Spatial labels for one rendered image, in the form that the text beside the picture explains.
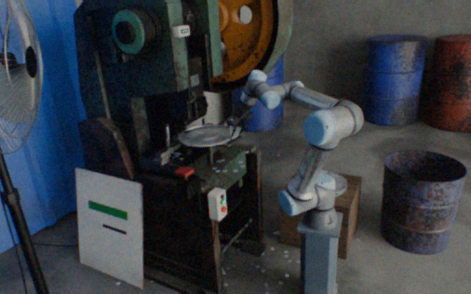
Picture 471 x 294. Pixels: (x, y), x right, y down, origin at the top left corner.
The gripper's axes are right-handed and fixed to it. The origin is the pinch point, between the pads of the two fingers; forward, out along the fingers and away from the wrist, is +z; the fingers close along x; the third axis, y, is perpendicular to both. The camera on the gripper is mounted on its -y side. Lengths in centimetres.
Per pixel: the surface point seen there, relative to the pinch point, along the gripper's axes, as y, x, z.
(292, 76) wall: 333, 57, 79
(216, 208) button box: -28.3, -15.0, 18.8
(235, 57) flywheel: 37, 27, -23
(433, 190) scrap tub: 49, -98, -6
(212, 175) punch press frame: -14.0, -2.8, 15.5
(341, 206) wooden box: 29, -63, 20
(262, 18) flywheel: 36, 20, -48
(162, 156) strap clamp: -22.4, 21.7, 16.0
